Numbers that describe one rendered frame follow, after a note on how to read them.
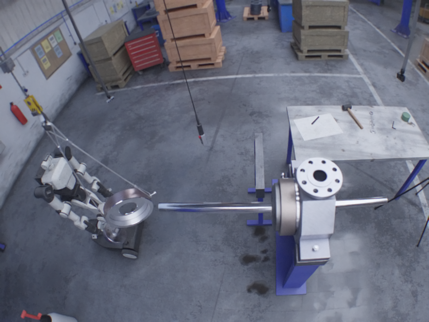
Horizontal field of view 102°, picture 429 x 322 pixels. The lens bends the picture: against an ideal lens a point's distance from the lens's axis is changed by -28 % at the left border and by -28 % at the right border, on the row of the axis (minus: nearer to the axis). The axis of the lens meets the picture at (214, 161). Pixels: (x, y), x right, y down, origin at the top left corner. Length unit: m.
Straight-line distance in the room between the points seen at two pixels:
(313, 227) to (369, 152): 1.15
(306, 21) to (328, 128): 3.18
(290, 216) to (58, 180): 1.74
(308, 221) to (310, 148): 0.96
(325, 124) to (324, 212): 1.25
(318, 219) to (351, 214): 1.57
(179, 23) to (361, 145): 4.07
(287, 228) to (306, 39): 4.40
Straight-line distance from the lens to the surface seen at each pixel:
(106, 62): 5.71
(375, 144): 2.43
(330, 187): 1.30
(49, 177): 2.12
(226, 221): 2.75
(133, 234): 2.81
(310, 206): 1.35
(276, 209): 1.42
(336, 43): 5.59
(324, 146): 2.23
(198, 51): 5.26
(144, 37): 5.61
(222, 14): 8.46
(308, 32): 5.25
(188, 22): 5.09
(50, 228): 3.99
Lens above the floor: 2.47
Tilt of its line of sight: 49 degrees down
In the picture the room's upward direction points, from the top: 15 degrees counter-clockwise
